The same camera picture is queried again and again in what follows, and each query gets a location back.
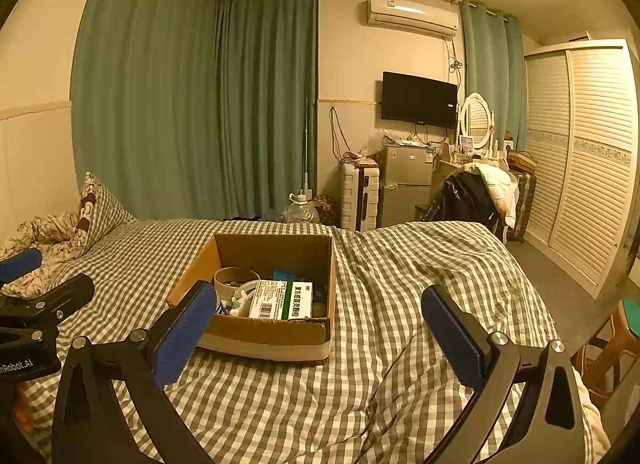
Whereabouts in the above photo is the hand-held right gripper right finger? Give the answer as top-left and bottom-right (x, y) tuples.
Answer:
(421, 285), (588, 464)

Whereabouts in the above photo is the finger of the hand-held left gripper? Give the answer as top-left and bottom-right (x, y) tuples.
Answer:
(0, 246), (44, 286)
(0, 273), (96, 342)

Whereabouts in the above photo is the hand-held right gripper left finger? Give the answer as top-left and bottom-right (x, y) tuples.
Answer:
(51, 280), (219, 464)

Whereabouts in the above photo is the round beige tin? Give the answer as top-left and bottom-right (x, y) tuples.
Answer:
(213, 267), (261, 301)

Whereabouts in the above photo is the white pig figurine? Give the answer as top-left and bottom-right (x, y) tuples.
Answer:
(230, 289), (254, 318)

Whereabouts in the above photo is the brown cardboard box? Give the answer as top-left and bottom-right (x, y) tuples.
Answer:
(167, 232), (335, 368)

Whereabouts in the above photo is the green and white medicine box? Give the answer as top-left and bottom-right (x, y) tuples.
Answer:
(248, 279), (315, 321)

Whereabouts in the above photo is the floral quilt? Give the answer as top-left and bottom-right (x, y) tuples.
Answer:
(0, 211), (84, 295)

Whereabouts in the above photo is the checked pillow with brown pattern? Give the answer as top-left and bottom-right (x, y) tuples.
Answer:
(75, 172), (139, 253)

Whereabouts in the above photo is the black jacket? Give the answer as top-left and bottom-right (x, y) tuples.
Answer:
(427, 171), (501, 233)

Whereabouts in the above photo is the dark checked suitcase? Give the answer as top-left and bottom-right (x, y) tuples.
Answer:
(505, 170), (537, 244)

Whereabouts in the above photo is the wooden stool with green seat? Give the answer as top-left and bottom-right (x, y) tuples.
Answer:
(572, 298), (640, 408)

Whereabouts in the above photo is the white jacket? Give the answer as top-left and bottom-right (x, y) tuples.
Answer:
(467, 161), (519, 231)

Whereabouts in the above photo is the silver small fridge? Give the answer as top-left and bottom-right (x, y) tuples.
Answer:
(377, 143), (435, 229)

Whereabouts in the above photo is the clear plastic water jug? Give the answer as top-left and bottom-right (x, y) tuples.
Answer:
(281, 194), (321, 226)

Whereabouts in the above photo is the white suitcase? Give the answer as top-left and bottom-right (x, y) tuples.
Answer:
(341, 162), (381, 233)

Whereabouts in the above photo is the brown patterned bag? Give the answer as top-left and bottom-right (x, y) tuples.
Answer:
(312, 195), (342, 228)

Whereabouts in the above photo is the wide green curtain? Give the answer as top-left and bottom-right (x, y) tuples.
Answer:
(71, 0), (227, 223)

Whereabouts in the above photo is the clear plastic bag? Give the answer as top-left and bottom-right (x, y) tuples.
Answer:
(361, 128), (389, 158)

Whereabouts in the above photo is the white oval mirror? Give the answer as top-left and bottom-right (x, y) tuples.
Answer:
(459, 92), (494, 151)

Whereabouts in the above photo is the white louvred wardrobe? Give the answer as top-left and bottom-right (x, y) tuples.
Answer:
(522, 39), (640, 301)

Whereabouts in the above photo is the white pole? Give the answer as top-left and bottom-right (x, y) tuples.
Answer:
(301, 98), (312, 203)

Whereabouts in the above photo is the green corner curtain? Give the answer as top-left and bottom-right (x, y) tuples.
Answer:
(217, 0), (319, 221)

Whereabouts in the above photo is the narrow green curtain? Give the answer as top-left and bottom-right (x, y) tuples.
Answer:
(461, 0), (527, 155)

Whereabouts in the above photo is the white air conditioner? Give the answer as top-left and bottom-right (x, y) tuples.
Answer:
(365, 0), (459, 39)

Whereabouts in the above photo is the dark wall cable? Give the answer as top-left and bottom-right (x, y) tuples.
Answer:
(329, 106), (354, 163)

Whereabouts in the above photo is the black wall television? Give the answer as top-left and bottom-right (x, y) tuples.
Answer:
(381, 71), (458, 128)

